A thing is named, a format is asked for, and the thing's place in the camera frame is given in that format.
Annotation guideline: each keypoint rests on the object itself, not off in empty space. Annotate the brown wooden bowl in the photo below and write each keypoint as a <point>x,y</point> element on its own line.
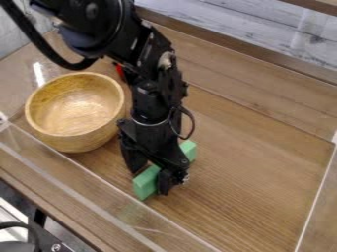
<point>74,110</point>

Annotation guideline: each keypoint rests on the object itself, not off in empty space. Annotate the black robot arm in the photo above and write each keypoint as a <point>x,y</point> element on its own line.
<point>105,28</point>

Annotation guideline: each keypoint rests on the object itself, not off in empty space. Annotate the clear acrylic front wall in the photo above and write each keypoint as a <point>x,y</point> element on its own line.
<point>97,210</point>

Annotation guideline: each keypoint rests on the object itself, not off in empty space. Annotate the red felt ball with leaf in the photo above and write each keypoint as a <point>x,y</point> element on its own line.
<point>120,69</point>

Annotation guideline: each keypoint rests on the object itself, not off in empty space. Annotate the green rectangular block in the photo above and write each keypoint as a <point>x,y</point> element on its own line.
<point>145,183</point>

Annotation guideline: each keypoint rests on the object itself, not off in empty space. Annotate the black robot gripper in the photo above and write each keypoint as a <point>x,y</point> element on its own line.
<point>154,142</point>

